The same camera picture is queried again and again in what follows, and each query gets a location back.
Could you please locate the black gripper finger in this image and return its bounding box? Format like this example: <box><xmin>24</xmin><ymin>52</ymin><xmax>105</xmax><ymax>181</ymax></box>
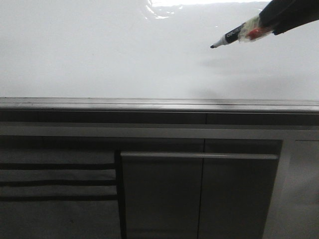
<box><xmin>259</xmin><ymin>0</ymin><xmax>319</xmax><ymax>35</ymax></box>

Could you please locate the white black whiteboard marker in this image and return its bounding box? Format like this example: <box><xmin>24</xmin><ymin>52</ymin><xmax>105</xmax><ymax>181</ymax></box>
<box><xmin>210</xmin><ymin>15</ymin><xmax>272</xmax><ymax>49</ymax></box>

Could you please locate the white whiteboard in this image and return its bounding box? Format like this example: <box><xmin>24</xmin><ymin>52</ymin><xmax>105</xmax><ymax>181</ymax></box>
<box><xmin>0</xmin><ymin>0</ymin><xmax>319</xmax><ymax>113</ymax></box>

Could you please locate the grey cabinet with doors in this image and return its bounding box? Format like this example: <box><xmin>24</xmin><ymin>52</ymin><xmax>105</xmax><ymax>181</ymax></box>
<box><xmin>0</xmin><ymin>110</ymin><xmax>319</xmax><ymax>239</ymax></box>

